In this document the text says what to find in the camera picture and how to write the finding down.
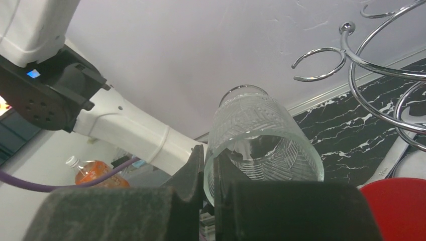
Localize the clear cut glass goblet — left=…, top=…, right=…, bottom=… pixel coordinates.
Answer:
left=204, top=85, right=325, bottom=204

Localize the orange drink bottle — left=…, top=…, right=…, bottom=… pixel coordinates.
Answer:
left=65, top=156, right=130, bottom=188

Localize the red plastic goblet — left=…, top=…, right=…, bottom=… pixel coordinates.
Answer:
left=360, top=178, right=425, bottom=240

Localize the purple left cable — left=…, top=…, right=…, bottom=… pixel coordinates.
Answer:
left=0, top=157, right=142, bottom=194

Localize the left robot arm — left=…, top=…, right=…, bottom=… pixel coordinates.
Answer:
left=1, top=1, right=198, bottom=175

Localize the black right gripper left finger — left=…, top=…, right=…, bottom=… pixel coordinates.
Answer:
left=24, top=145, right=204, bottom=240

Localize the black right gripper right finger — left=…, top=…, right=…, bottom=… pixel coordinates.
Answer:
left=214, top=154, right=382, bottom=240

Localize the silver wire glass rack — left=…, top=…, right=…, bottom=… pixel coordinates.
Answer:
left=291, top=0, right=426, bottom=179

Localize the silver wrench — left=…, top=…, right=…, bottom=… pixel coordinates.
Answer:
left=357, top=107, right=425, bottom=189

